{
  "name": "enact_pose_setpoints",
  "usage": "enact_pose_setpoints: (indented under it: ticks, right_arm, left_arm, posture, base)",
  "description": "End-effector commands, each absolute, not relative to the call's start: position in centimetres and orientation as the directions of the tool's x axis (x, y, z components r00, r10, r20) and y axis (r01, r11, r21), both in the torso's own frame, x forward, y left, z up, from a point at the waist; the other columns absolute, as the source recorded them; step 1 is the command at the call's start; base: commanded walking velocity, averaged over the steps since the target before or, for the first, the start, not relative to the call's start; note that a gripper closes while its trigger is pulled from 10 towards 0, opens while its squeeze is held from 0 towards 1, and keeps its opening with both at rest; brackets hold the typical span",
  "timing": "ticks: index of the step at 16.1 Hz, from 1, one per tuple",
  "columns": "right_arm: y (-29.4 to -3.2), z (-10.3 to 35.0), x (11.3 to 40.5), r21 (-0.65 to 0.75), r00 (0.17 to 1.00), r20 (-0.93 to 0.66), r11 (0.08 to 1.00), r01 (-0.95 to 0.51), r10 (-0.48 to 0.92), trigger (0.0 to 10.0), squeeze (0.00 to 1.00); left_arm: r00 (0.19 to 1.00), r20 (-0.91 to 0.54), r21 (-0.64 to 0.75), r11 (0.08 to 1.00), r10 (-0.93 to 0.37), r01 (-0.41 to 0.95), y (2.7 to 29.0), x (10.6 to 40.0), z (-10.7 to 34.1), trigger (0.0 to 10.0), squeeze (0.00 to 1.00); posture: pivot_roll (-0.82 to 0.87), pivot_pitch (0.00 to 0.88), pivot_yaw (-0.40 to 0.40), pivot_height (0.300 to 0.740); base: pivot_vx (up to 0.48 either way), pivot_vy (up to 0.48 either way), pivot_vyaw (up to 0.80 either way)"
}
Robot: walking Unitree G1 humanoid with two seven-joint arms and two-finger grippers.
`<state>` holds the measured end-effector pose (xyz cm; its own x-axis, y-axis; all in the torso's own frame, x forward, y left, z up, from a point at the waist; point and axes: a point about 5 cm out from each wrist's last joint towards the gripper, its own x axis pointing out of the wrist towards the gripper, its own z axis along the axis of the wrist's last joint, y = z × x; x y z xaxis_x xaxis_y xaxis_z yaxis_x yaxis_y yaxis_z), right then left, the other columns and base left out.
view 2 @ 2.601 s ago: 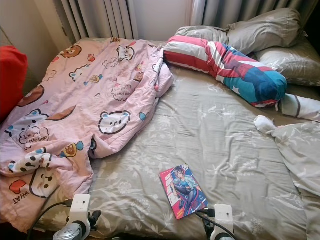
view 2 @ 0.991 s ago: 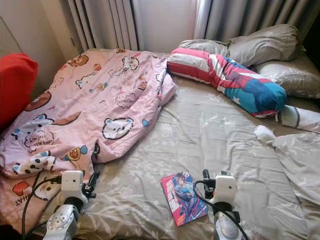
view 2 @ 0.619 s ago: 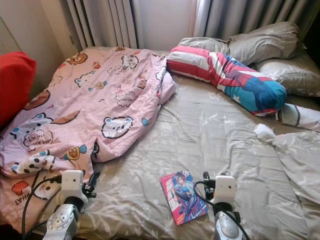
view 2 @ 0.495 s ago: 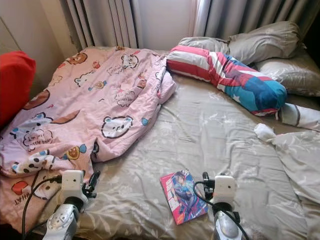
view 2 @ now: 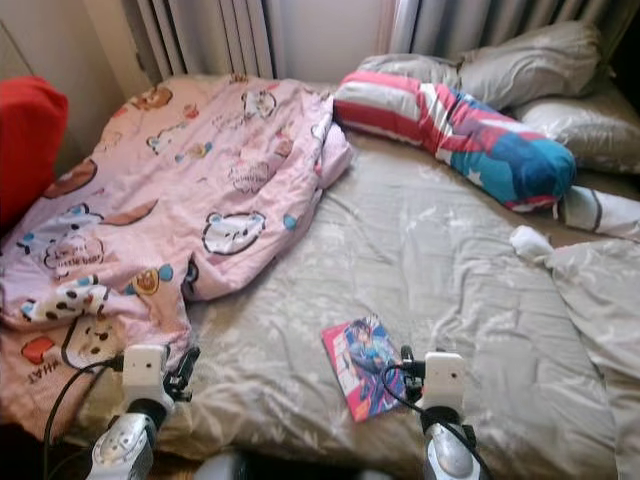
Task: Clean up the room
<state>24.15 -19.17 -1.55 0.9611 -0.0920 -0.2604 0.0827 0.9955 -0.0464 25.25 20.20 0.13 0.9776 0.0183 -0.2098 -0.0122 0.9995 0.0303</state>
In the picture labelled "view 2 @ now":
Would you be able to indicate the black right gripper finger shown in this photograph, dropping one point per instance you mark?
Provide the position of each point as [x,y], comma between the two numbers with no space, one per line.
[408,358]

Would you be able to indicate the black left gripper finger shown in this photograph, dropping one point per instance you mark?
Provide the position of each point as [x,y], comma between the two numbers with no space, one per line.
[189,364]

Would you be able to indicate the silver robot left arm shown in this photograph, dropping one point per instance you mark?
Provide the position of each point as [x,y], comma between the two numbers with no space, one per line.
[125,450]

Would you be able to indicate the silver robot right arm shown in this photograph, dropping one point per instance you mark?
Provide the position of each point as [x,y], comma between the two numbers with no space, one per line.
[450,455]

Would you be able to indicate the colourful comic book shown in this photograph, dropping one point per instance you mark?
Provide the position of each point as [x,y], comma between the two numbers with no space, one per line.
[360,365]

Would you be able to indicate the beige floral bed sheet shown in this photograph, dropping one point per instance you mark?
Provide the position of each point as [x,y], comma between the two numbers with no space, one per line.
[440,270]

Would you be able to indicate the small white cloth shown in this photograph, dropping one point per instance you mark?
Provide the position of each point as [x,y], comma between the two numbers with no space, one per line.
[528,243]

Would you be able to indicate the pink cartoon print blanket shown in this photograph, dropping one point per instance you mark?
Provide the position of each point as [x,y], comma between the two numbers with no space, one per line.
[190,180]

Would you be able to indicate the folded beige floral duvet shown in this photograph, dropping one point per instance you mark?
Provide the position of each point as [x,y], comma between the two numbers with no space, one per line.
[600,300]

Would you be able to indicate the red white teal bolster pillow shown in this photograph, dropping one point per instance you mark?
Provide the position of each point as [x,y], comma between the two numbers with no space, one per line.
[500,160]

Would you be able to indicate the white brown-striped pillow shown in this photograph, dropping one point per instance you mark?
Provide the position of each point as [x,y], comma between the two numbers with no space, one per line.
[600,212]

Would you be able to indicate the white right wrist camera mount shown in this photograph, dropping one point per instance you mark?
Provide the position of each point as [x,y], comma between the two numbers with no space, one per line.
[445,378]

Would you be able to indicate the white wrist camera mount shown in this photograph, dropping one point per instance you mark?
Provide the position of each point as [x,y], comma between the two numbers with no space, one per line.
[145,370]
[445,378]

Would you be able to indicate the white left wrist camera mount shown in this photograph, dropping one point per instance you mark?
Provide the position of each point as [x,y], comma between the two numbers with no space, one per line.
[145,370]

